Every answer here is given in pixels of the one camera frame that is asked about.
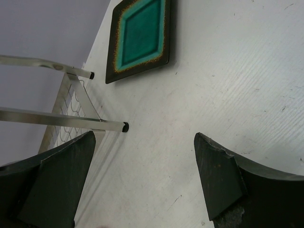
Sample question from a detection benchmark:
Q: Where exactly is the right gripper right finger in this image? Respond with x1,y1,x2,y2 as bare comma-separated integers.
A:
194,133,304,228

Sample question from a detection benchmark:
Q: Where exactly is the steel two-tier dish rack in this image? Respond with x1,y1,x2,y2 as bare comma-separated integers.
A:
0,55,130,155

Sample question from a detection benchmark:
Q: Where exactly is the green black square plate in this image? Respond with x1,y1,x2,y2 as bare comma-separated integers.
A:
105,0,171,84

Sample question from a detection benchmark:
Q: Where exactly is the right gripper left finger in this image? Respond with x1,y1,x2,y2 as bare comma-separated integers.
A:
0,131,95,228

